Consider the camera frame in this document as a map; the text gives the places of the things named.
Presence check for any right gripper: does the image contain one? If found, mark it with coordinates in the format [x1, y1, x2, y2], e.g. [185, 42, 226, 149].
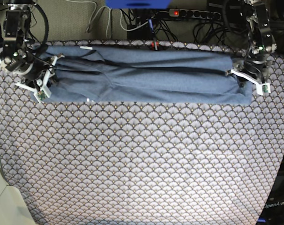
[0, 48, 56, 89]

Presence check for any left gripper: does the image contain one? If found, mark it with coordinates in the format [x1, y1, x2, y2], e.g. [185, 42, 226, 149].
[233, 52, 273, 83]

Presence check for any blue T-shirt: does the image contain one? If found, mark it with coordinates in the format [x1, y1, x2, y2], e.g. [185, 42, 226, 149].
[41, 46, 253, 105]

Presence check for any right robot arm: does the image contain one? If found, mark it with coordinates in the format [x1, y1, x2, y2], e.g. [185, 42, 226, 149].
[0, 0, 52, 91]

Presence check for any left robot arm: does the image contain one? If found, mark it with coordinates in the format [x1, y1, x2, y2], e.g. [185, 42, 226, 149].
[231, 0, 277, 84]

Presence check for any black power strip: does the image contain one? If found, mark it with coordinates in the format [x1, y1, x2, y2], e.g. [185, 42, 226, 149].
[168, 9, 222, 21]

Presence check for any red and black clip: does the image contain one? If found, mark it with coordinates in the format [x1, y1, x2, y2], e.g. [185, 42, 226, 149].
[151, 41, 159, 51]

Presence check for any fan-patterned table cloth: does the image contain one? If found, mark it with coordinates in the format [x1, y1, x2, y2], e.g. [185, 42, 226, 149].
[0, 54, 284, 225]

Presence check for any black box under table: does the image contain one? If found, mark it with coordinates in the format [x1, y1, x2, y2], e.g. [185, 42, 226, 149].
[127, 25, 152, 40]

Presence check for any beige plastic bin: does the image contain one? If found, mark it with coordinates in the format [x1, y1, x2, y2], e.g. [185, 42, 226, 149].
[0, 170, 35, 225]

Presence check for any black OpenArm base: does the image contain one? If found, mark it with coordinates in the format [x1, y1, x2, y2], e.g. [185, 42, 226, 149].
[257, 158, 284, 225]

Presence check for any white cable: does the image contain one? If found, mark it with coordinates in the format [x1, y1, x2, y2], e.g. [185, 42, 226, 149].
[85, 0, 149, 38]

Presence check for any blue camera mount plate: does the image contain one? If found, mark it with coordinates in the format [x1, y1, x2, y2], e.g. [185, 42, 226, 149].
[105, 0, 171, 9]

